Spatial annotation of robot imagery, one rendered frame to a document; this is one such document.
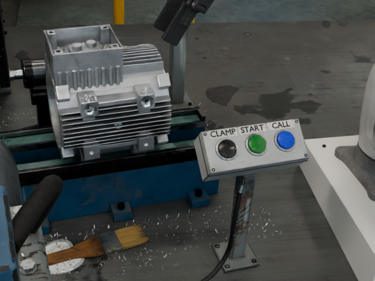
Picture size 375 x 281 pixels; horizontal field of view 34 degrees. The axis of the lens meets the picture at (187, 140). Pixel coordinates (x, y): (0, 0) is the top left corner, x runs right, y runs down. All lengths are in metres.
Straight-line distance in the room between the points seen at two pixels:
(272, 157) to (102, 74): 0.33
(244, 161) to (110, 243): 0.33
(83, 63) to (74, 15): 3.03
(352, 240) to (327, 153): 0.24
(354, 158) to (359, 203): 0.12
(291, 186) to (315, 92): 0.43
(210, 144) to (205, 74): 0.78
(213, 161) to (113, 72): 0.26
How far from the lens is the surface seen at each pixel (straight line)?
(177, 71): 1.51
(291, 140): 0.99
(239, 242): 1.11
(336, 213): 1.22
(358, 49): 1.97
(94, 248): 1.14
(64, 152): 1.12
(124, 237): 1.16
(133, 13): 4.10
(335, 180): 1.24
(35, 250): 0.65
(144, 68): 1.10
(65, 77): 1.06
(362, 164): 1.24
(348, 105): 1.66
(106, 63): 1.06
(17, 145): 1.22
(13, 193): 0.83
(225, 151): 0.94
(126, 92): 1.09
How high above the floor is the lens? 1.61
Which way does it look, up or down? 35 degrees down
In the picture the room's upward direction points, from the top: 4 degrees clockwise
